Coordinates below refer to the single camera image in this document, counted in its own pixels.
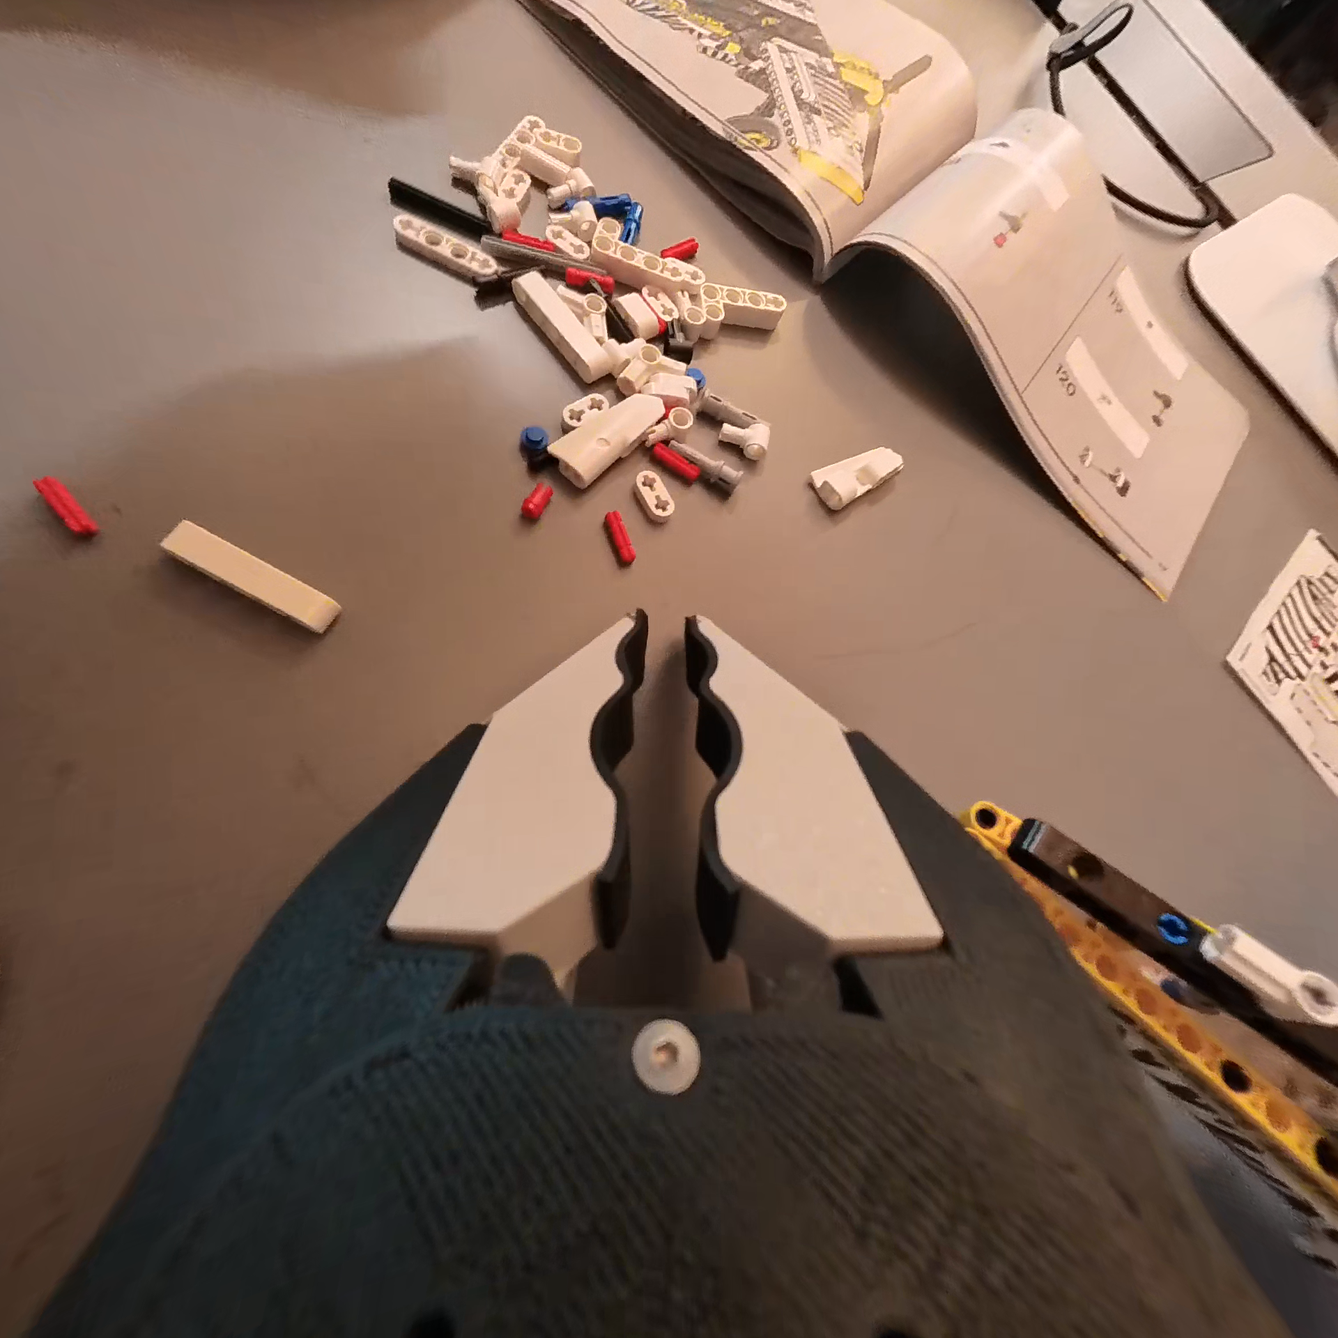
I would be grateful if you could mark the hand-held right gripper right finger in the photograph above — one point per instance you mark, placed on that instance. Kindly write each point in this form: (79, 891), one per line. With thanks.
(816, 837)

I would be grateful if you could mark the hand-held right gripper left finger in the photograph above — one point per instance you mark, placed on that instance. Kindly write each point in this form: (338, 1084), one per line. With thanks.
(512, 826)

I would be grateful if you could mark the white yellow lego plane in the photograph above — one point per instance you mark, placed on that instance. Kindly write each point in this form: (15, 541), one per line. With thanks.
(1181, 1034)

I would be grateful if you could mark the white flat lego beam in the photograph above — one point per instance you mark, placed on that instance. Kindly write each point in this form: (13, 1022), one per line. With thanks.
(251, 577)

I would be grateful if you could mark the white lego panel piece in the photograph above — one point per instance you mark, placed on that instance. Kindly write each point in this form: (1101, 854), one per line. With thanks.
(858, 478)

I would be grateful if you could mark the red lego pin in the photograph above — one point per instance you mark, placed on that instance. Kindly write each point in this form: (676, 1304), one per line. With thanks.
(64, 506)

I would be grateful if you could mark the pile of loose lego pieces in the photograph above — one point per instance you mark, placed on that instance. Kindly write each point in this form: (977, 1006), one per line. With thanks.
(628, 271)

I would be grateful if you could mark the zebra striped sticker sheet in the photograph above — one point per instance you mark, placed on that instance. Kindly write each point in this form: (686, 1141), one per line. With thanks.
(1297, 670)

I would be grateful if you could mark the open instruction booklet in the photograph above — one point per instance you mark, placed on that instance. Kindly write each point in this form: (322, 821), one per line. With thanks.
(920, 209)

